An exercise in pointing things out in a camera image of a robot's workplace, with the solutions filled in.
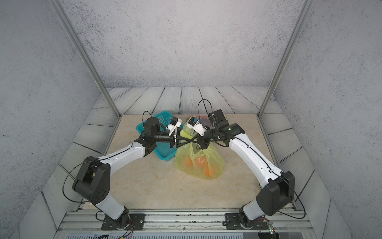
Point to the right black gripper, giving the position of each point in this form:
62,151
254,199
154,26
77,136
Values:
201,142

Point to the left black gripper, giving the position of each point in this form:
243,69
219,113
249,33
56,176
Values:
172,140

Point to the yellow-green plastic bag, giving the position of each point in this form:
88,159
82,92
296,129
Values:
216,162

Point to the orange fruit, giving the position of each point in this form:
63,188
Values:
207,172
188,163
201,162

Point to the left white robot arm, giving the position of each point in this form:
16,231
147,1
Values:
93,179

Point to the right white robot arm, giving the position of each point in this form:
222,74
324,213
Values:
277,187

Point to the lilac bowl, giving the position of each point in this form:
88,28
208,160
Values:
205,122

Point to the pink tray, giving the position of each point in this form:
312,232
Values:
201,117

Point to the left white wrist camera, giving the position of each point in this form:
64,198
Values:
174,125

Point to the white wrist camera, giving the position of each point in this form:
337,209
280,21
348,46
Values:
195,124
174,125

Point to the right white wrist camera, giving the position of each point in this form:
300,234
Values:
195,124

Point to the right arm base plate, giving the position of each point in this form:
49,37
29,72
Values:
238,221

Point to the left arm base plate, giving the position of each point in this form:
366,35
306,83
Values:
131,221

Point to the aluminium mounting rail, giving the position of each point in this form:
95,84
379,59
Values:
186,224

